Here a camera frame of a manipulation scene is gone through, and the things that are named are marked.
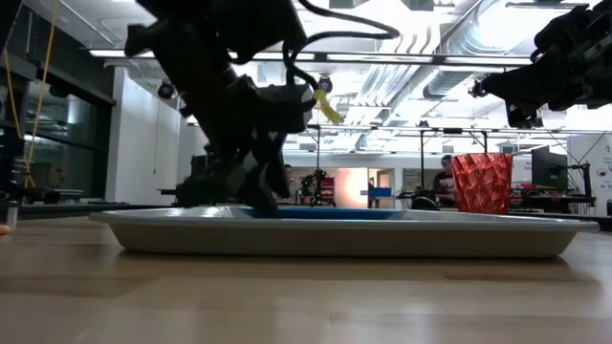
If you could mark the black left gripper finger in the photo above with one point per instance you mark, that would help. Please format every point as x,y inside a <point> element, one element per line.
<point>263,196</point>
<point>281,167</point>

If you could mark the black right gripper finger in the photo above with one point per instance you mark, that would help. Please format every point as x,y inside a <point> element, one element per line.
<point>495,87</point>

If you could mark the blue round plate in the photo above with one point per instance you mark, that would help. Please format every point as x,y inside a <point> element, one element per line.
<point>330,213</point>

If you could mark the red faceted cup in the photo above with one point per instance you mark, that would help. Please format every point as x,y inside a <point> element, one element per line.
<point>482,184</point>

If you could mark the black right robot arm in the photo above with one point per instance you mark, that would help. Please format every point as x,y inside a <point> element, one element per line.
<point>588,43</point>

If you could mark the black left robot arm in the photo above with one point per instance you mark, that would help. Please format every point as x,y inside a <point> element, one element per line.
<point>205,57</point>

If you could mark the grey plastic tray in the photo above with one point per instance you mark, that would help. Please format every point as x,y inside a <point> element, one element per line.
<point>334,236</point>

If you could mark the person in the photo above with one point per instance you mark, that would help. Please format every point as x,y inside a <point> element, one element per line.
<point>444,181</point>
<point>289,184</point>

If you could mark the distant robot with green lights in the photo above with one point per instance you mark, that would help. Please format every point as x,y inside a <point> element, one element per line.
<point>314,186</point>

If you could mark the yellow tag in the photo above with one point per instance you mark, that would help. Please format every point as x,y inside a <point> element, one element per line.
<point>327,107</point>

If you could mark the black computer monitor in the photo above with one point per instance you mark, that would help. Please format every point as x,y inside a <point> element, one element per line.
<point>549,167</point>

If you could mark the black ceiling spotlight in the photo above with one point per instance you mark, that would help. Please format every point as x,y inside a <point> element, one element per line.
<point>325,84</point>
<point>166,90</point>

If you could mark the blue box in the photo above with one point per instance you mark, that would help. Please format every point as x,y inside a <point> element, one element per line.
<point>380,192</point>

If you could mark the distant equipment table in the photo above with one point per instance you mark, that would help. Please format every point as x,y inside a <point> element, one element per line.
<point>550,198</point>

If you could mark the silver ventilation duct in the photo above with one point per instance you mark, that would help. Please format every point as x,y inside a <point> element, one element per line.
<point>459,57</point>

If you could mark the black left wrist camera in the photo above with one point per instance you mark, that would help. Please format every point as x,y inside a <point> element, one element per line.
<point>287,107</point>

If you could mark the black distant rig frame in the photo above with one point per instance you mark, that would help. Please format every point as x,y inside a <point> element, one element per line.
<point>421,157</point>

